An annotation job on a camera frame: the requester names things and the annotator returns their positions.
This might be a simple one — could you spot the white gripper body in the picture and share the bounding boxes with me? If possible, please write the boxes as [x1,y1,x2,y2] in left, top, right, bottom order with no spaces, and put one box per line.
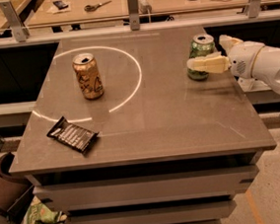
[228,41,265,79]

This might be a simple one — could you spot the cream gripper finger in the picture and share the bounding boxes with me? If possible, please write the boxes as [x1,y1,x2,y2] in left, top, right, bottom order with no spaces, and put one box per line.
[219,35,243,55]
[186,51,231,74]

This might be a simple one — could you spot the green soda can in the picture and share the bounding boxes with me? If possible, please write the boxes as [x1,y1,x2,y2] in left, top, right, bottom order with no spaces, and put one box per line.
[183,33,219,83]

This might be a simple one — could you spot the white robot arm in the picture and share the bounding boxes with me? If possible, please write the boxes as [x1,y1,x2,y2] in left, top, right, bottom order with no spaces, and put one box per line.
[186,35,280,95]

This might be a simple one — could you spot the orange soda can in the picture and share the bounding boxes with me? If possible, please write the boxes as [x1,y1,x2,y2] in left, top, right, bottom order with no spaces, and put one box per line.
[72,52,105,100]

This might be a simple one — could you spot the clear sanitizer bottle left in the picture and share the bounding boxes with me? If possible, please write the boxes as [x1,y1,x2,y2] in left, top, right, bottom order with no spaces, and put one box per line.
[238,77,255,92]

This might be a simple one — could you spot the white power strip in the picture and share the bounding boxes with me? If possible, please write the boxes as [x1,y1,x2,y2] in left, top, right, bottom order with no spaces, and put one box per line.
[138,0,152,15]

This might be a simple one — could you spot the scissors on back desk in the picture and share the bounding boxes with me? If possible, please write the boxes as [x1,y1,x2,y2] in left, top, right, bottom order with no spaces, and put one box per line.
[84,1,111,13]

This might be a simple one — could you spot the black snack bar wrapper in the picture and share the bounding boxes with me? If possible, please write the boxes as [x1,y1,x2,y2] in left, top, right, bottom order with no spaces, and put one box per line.
[47,116,99,153]

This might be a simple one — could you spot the black phone on desk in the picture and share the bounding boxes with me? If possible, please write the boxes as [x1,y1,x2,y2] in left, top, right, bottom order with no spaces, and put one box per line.
[53,1,68,10]

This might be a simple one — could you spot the grey drawer cabinet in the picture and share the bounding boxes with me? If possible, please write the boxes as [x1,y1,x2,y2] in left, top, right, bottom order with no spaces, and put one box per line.
[27,151,262,224]

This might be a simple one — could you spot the green chip bag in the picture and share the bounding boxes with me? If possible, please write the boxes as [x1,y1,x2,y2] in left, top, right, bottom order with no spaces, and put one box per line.
[22,196,67,224]

